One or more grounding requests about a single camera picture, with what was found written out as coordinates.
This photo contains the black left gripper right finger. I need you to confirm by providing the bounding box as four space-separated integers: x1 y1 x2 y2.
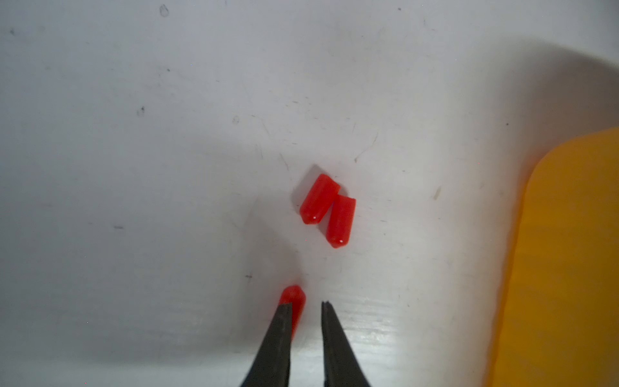
321 302 370 387

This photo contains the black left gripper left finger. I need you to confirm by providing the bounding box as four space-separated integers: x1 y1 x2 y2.
241 303 293 387

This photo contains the yellow plastic storage box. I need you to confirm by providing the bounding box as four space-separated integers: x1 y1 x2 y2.
485 129 618 386

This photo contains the red protection sleeve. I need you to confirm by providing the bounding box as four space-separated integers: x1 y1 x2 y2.
299 174 341 225
278 285 306 338
327 195 356 248

